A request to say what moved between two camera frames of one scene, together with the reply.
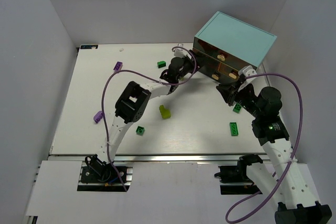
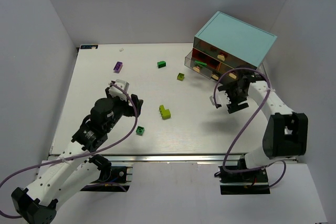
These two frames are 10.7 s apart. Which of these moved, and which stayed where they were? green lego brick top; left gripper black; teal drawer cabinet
Moved: left gripper black
Stayed: green lego brick top; teal drawer cabinet
